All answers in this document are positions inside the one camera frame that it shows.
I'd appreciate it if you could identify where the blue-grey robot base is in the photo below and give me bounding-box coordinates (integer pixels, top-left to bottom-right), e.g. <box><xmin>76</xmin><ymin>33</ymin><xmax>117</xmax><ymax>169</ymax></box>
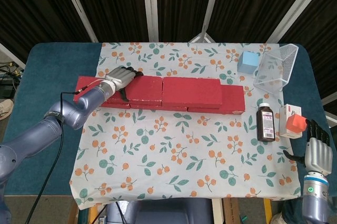
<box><xmin>106</xmin><ymin>199</ymin><xmax>214</xmax><ymax>224</ymax></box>

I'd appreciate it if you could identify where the light blue cube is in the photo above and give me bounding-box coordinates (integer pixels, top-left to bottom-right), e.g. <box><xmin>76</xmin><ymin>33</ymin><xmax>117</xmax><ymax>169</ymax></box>
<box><xmin>237</xmin><ymin>51</ymin><xmax>260</xmax><ymax>74</ymax></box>

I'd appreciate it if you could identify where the clear mesh basket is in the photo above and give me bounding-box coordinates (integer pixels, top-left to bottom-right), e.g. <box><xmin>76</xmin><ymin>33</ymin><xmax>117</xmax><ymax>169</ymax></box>
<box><xmin>253</xmin><ymin>44</ymin><xmax>300</xmax><ymax>94</ymax></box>

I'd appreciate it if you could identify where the beige shoe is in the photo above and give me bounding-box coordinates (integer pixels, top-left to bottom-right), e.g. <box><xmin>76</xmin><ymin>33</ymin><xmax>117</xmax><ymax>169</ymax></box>
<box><xmin>0</xmin><ymin>99</ymin><xmax>14</xmax><ymax>121</ymax></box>

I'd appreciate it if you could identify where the floral print tablecloth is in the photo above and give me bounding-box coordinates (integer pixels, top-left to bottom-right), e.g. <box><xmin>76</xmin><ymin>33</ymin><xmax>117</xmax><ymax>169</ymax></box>
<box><xmin>70</xmin><ymin>41</ymin><xmax>302</xmax><ymax>210</ymax></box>

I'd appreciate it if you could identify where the white metal frame post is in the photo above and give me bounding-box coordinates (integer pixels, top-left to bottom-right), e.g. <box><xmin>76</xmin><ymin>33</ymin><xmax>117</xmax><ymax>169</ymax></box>
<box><xmin>265</xmin><ymin>0</ymin><xmax>331</xmax><ymax>44</ymax></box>
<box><xmin>141</xmin><ymin>0</ymin><xmax>160</xmax><ymax>42</ymax></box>
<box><xmin>321</xmin><ymin>92</ymin><xmax>337</xmax><ymax>109</ymax></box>
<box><xmin>0</xmin><ymin>42</ymin><xmax>26</xmax><ymax>71</ymax></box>
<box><xmin>57</xmin><ymin>0</ymin><xmax>100</xmax><ymax>43</ymax></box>
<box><xmin>189</xmin><ymin>0</ymin><xmax>224</xmax><ymax>43</ymax></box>

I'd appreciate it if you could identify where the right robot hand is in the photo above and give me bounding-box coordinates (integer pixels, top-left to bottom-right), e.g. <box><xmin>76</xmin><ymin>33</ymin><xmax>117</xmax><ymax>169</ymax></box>
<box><xmin>283</xmin><ymin>119</ymin><xmax>333</xmax><ymax>176</ymax></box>

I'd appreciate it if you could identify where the orange cube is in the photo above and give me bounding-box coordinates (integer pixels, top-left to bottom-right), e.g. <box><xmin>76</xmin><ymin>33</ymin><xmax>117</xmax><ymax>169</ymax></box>
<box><xmin>286</xmin><ymin>114</ymin><xmax>308</xmax><ymax>134</ymax></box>

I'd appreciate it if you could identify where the red brick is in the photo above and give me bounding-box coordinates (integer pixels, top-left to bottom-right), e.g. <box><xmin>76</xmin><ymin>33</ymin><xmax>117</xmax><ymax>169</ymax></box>
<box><xmin>161</xmin><ymin>77</ymin><xmax>223</xmax><ymax>109</ymax></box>
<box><xmin>186</xmin><ymin>84</ymin><xmax>246</xmax><ymax>115</ymax></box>
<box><xmin>112</xmin><ymin>75</ymin><xmax>163</xmax><ymax>106</ymax></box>
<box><xmin>73</xmin><ymin>75</ymin><xmax>132</xmax><ymax>109</ymax></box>
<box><xmin>129</xmin><ymin>103</ymin><xmax>188</xmax><ymax>112</ymax></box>

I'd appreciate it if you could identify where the teal table cover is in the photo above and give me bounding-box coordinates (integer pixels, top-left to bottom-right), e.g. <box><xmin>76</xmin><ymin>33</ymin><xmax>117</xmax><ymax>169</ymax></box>
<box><xmin>2</xmin><ymin>42</ymin><xmax>334</xmax><ymax>197</ymax></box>

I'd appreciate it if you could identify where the brown medicine bottle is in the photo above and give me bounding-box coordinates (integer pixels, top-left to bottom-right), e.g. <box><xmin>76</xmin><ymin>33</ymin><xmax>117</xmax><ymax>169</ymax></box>
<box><xmin>256</xmin><ymin>102</ymin><xmax>276</xmax><ymax>142</ymax></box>

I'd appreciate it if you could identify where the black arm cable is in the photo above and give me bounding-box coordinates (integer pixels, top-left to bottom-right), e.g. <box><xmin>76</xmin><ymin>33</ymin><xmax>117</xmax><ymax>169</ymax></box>
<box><xmin>26</xmin><ymin>91</ymin><xmax>81</xmax><ymax>224</ymax></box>

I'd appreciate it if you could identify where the white carton box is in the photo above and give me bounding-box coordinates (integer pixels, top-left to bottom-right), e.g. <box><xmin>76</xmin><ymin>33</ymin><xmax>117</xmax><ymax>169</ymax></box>
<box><xmin>278</xmin><ymin>104</ymin><xmax>303</xmax><ymax>139</ymax></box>

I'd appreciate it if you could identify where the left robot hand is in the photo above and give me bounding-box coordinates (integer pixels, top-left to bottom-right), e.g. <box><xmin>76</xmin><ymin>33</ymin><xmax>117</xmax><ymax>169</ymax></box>
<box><xmin>104</xmin><ymin>66</ymin><xmax>144</xmax><ymax>103</ymax></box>

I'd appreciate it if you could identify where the black device with cables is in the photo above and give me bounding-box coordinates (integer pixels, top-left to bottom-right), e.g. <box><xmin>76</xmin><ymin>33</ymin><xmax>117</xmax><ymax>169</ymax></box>
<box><xmin>0</xmin><ymin>62</ymin><xmax>26</xmax><ymax>98</ymax></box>

